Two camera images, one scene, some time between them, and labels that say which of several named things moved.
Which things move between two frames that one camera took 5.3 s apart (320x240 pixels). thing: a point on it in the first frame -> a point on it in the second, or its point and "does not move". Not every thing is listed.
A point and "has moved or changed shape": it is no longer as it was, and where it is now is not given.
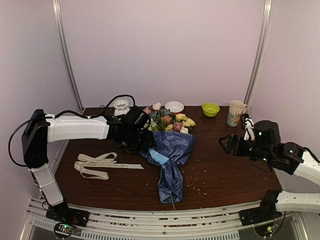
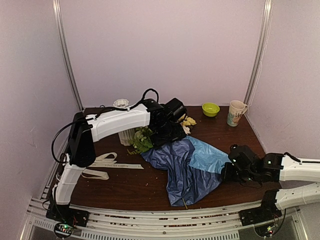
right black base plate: x=268 y=211 does not move
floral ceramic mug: x=236 y=108 does not move
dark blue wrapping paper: x=176 y=146 has moved or changed shape
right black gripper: x=235 y=145 -> x=228 y=173
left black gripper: x=149 y=141 -> x=179 y=133
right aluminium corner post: x=265 y=27 does not move
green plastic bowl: x=210 y=109 does not move
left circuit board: x=63 y=229 does not move
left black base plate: x=63 y=214 does not move
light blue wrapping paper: x=158 y=157 -> x=207 y=157
